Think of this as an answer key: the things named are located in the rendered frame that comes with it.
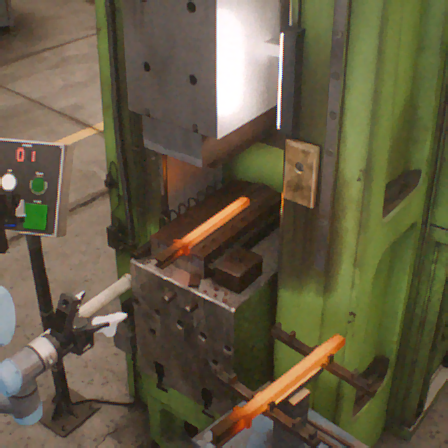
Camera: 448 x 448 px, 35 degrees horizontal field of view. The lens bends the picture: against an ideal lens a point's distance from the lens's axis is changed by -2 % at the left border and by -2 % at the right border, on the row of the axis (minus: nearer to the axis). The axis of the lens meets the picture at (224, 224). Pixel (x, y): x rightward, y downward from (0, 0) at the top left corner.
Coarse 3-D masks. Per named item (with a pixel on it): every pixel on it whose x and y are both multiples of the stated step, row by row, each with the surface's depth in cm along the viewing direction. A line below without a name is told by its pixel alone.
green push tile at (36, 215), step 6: (30, 204) 215; (36, 204) 216; (30, 210) 215; (36, 210) 215; (42, 210) 215; (30, 216) 216; (36, 216) 215; (42, 216) 215; (24, 222) 216; (30, 222) 216; (36, 222) 215; (42, 222) 215; (30, 228) 216; (36, 228) 215; (42, 228) 215
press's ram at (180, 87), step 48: (144, 0) 173; (192, 0) 164; (240, 0) 167; (288, 0) 184; (144, 48) 180; (192, 48) 170; (240, 48) 173; (144, 96) 187; (192, 96) 177; (240, 96) 180
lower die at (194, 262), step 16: (224, 192) 233; (240, 192) 231; (272, 192) 231; (192, 208) 225; (208, 208) 223; (224, 208) 221; (256, 208) 223; (272, 208) 225; (176, 224) 217; (192, 224) 216; (224, 224) 214; (240, 224) 215; (256, 224) 220; (160, 240) 210; (208, 240) 208; (224, 240) 208; (192, 256) 204; (208, 256) 203; (192, 272) 207
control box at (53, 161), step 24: (0, 144) 217; (24, 144) 216; (48, 144) 214; (0, 168) 217; (24, 168) 216; (48, 168) 215; (0, 192) 218; (24, 192) 216; (48, 192) 215; (48, 216) 215
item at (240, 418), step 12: (336, 336) 177; (324, 348) 174; (336, 348) 175; (312, 360) 170; (324, 360) 173; (288, 372) 167; (300, 372) 167; (276, 384) 164; (288, 384) 164; (264, 396) 161; (276, 396) 162; (240, 408) 157; (252, 408) 158; (264, 408) 160; (228, 420) 153; (240, 420) 156; (216, 432) 151; (228, 432) 154; (216, 444) 152
